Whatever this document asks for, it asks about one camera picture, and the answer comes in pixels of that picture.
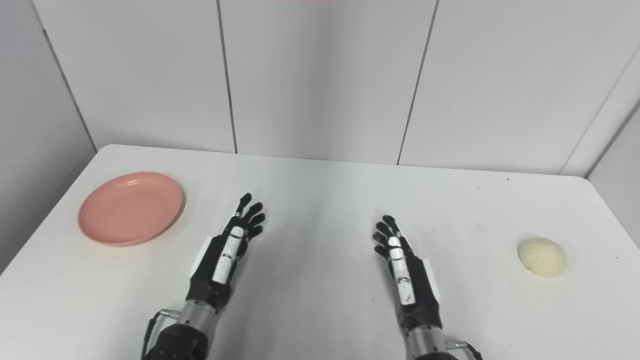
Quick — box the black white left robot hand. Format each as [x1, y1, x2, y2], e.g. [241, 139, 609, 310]
[187, 193, 266, 312]

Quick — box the pink round plate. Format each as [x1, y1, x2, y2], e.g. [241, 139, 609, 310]
[77, 171, 185, 247]

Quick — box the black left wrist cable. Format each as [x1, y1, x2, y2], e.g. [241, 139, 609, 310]
[141, 309, 181, 360]

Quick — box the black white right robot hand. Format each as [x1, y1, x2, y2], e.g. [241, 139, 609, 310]
[372, 215, 444, 333]

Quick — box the white steamed bun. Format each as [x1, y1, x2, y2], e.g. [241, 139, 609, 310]
[517, 237, 568, 279]

